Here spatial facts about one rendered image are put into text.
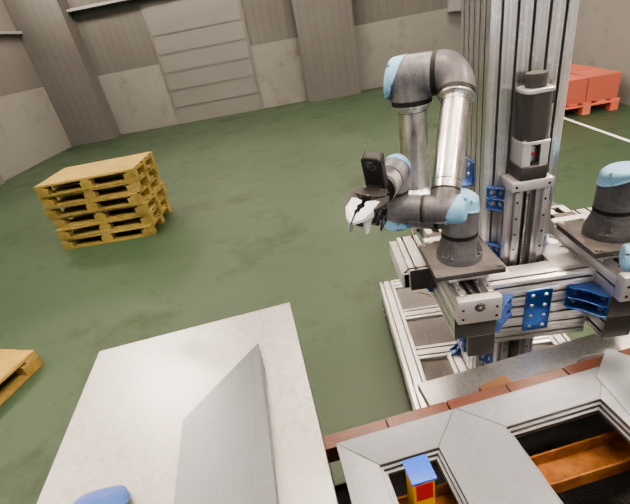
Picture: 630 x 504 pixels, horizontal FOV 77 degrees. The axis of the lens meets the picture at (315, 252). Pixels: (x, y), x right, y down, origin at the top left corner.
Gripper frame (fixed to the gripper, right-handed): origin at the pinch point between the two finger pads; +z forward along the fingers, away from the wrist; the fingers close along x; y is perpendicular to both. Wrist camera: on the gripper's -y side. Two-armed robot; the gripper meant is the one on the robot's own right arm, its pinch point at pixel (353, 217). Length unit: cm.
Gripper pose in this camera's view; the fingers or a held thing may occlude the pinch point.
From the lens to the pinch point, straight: 79.5
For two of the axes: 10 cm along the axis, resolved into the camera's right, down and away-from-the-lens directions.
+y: 0.5, 8.4, 5.5
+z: -4.1, 5.1, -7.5
